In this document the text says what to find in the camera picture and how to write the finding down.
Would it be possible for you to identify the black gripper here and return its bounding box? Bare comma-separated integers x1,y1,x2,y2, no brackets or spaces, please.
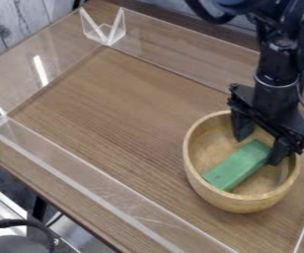
227,83,304,166

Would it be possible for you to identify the green rectangular block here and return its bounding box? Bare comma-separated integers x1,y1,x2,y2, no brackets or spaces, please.
202,139,270,192

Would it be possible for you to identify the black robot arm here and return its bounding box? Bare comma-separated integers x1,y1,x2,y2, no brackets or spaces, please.
184,0,304,165

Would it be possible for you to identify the brown wooden bowl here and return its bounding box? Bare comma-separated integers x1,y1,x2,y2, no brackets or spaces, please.
182,111,299,213

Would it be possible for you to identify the black table leg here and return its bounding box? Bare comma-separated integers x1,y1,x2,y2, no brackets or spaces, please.
32,197,48,221

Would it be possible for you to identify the clear acrylic tray enclosure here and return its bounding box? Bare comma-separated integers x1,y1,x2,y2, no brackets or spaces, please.
0,1,304,253

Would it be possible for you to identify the black metal bracket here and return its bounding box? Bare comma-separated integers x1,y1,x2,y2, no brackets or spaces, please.
27,212,80,253

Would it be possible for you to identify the black cable loop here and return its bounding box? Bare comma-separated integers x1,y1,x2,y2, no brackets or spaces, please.
0,218,56,253

